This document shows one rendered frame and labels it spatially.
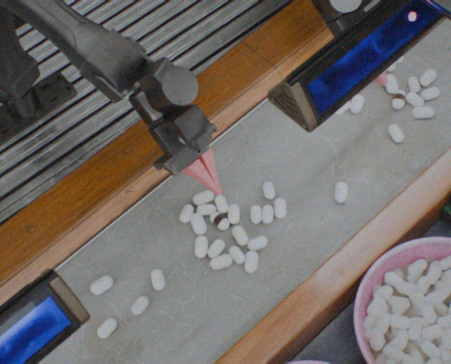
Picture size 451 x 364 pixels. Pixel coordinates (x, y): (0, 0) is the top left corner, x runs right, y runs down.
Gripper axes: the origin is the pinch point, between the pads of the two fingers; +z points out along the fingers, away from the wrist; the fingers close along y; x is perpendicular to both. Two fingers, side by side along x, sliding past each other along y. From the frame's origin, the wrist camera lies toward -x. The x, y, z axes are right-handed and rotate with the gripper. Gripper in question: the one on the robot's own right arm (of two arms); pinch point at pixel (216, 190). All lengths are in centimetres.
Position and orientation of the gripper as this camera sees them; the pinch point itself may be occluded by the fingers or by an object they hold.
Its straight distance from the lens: 121.6
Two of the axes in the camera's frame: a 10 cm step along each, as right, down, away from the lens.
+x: -3.7, -0.1, 9.3
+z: 5.7, 7.9, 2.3
